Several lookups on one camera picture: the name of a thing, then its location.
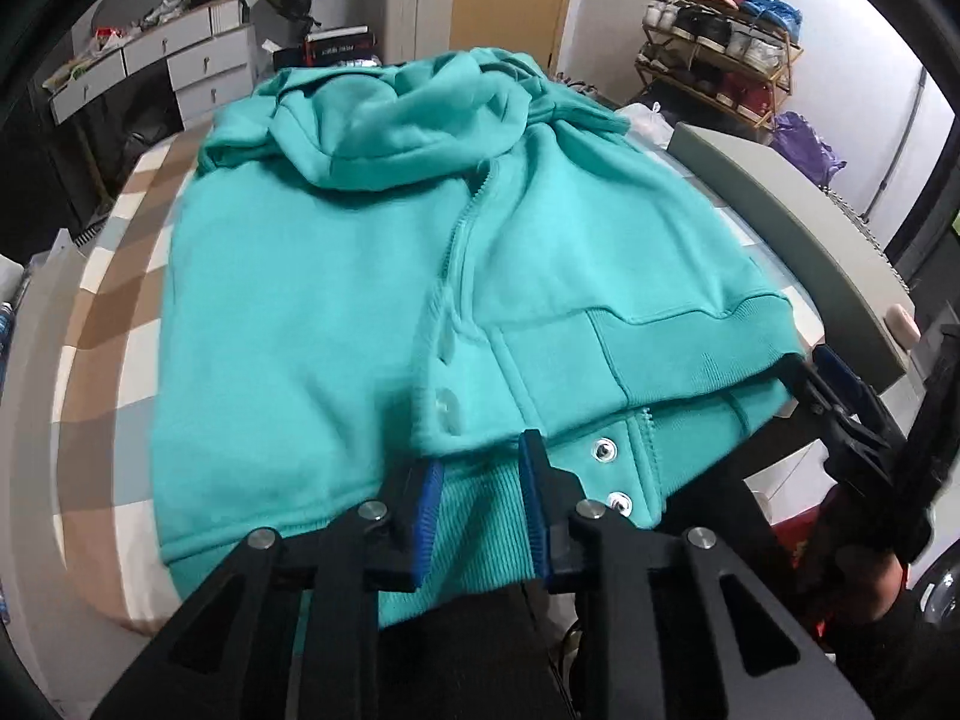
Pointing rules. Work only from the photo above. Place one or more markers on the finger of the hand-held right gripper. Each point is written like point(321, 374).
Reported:
point(836, 375)
point(810, 394)

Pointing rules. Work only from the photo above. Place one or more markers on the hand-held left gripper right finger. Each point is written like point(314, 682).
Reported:
point(538, 510)

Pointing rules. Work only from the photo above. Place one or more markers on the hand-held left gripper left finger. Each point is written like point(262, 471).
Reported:
point(424, 525)

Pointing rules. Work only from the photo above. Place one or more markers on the teal fleece jacket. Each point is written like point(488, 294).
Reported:
point(337, 277)

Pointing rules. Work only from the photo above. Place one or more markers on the person's right hand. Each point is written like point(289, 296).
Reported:
point(866, 581)

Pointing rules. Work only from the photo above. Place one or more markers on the pink small case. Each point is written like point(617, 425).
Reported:
point(904, 326)

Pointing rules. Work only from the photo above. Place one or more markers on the person's black pants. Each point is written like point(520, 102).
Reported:
point(465, 652)

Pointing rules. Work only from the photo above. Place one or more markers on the purple plastic bag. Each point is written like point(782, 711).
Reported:
point(806, 146)

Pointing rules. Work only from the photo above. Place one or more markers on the wooden shoe rack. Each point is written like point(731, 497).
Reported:
point(784, 64)

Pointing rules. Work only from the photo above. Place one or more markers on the white plastic bag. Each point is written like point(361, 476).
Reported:
point(645, 124)

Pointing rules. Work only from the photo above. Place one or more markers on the checkered bed sheet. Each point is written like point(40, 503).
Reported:
point(105, 390)

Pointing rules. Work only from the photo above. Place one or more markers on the shoe rack with shoes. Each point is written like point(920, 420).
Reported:
point(720, 22)

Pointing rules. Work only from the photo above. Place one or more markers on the black box with red stripe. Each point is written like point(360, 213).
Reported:
point(330, 49)

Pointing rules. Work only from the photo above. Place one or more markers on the tan wooden door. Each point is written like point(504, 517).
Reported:
point(517, 0)

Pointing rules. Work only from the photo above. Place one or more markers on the white drawer desk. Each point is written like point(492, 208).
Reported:
point(210, 75)

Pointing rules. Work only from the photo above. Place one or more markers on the white suitcase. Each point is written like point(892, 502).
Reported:
point(412, 11)

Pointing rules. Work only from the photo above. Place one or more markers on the pile of desk clutter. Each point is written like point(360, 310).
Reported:
point(97, 49)

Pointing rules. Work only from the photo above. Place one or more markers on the grey rounded chair back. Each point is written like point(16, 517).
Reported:
point(127, 0)

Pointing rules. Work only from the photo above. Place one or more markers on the thin wall pipe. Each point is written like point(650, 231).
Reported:
point(900, 142)

